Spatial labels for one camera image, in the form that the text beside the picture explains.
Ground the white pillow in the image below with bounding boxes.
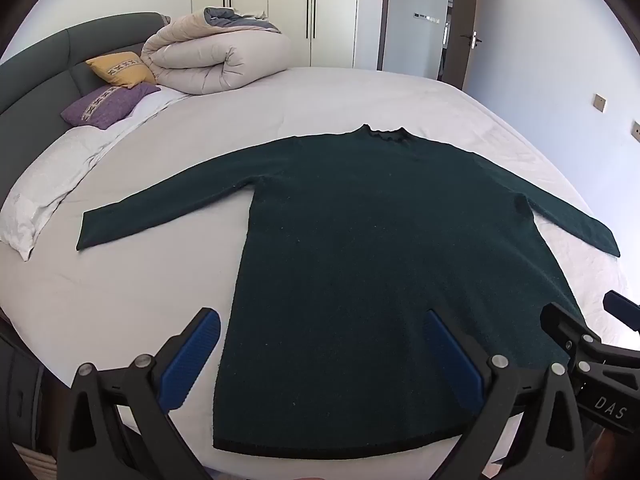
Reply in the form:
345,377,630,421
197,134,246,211
0,91,192,262

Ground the dark grey upholstered headboard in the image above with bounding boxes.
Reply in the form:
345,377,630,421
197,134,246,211
0,12,173,211

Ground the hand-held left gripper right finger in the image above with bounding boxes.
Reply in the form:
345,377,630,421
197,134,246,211
424,309,587,480

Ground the dark brown door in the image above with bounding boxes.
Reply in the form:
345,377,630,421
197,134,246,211
440,0,485,93

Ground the frosted glass door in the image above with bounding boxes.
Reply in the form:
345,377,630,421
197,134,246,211
379,0,451,80

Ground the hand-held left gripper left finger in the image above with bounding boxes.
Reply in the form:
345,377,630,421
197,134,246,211
57,307,221,480

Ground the cream wardrobe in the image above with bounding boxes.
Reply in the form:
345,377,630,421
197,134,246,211
204,0,386,69

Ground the purple patterned cushion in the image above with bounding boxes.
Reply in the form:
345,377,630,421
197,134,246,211
61,83,162,129

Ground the folded beige duvet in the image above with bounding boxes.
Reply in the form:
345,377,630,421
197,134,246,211
141,6,292,97

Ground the dark bedside cabinet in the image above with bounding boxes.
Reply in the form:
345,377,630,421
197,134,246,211
0,327,51,463

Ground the dark green knit sweater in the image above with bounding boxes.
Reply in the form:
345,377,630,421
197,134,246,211
76,124,621,461

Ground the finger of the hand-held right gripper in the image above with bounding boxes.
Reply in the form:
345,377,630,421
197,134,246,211
603,290,640,333
541,302,601,361

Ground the yellow patterned cushion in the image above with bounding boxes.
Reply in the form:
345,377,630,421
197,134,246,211
85,51,158,88

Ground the bed with white sheet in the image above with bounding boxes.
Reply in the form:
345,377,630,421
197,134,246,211
0,65,636,480

